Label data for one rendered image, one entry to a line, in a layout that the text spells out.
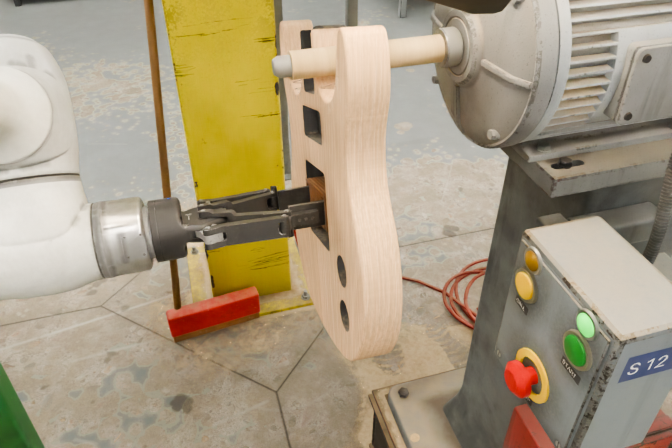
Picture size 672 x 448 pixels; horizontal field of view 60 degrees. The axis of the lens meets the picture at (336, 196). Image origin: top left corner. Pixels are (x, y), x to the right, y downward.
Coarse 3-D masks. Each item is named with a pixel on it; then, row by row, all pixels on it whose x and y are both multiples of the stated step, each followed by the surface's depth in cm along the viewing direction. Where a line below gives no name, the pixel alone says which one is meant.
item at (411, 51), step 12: (420, 36) 68; (432, 36) 67; (312, 48) 65; (324, 48) 64; (396, 48) 66; (408, 48) 66; (420, 48) 66; (432, 48) 67; (444, 48) 67; (300, 60) 63; (312, 60) 64; (324, 60) 64; (396, 60) 66; (408, 60) 67; (420, 60) 67; (432, 60) 68; (300, 72) 64; (312, 72) 64; (324, 72) 65
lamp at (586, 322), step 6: (582, 312) 53; (588, 312) 52; (576, 318) 54; (582, 318) 53; (588, 318) 52; (594, 318) 52; (576, 324) 54; (582, 324) 53; (588, 324) 52; (594, 324) 52; (582, 330) 53; (588, 330) 52; (594, 330) 52; (588, 336) 53; (594, 336) 52
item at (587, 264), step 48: (528, 240) 61; (576, 240) 60; (624, 240) 60; (576, 288) 55; (624, 288) 55; (528, 336) 64; (576, 336) 55; (624, 336) 50; (576, 384) 56; (624, 384) 54; (576, 432) 58; (624, 432) 60
